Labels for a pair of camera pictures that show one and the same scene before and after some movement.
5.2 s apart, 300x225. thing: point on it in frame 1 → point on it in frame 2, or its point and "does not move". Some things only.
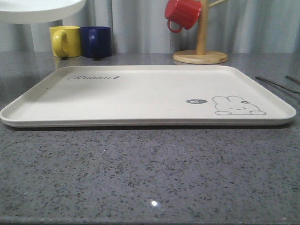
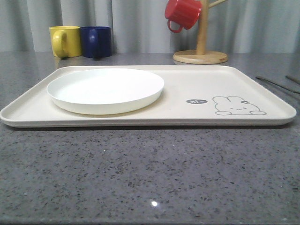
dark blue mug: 96,42 does not move
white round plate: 25,11 → 106,91
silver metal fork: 276,85 does not move
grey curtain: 140,26 does not move
